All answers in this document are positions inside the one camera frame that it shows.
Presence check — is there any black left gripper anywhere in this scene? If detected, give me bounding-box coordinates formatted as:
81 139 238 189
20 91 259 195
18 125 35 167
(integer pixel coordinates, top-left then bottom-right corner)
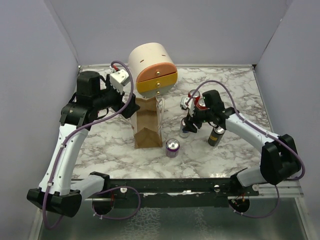
93 74 140 118

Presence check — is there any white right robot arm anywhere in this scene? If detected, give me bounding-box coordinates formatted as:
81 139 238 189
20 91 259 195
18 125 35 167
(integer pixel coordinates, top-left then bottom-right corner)
180 90 302 196

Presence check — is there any red cola can front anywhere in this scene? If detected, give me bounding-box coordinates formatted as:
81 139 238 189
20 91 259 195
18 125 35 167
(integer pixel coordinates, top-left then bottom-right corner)
195 97 208 111

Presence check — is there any silver blue energy drink can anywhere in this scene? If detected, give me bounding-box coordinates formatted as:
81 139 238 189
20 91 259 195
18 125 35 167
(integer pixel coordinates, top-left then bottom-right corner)
179 118 190 139

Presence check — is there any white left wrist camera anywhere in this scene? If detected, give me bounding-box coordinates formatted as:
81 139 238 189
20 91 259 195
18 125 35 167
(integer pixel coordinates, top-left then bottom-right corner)
109 69 129 94

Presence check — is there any brown canvas bag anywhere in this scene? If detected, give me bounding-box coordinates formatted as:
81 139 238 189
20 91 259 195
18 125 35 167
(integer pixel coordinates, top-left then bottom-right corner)
130 97 165 149

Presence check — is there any red cola can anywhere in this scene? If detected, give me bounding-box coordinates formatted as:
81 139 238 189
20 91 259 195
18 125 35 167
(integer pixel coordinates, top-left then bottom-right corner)
195 97 208 111
188 89 201 99

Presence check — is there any cream round drawer cabinet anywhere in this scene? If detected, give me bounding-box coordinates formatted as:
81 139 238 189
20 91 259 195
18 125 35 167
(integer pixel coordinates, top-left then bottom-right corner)
128 42 178 98

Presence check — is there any red cola can rear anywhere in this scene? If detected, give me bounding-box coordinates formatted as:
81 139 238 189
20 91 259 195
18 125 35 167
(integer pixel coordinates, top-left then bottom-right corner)
188 89 201 99

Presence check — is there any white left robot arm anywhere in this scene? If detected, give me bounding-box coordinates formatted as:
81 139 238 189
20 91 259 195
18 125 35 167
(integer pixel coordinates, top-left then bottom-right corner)
26 69 140 218

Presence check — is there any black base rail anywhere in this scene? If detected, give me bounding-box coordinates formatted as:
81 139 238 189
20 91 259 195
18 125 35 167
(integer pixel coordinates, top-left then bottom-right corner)
90 178 259 209

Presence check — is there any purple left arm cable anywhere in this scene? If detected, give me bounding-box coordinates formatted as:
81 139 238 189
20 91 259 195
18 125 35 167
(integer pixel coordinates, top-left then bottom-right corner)
41 59 135 231

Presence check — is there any black yellow can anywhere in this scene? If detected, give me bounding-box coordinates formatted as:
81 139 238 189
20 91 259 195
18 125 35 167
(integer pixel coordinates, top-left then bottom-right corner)
207 126 225 147

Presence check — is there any purple fanta can front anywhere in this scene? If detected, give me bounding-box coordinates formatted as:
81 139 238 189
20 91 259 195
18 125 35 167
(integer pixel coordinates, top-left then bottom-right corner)
165 138 180 158

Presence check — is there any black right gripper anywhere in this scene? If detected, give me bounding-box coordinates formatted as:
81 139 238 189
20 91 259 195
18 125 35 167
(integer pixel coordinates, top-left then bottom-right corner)
182 104 213 133

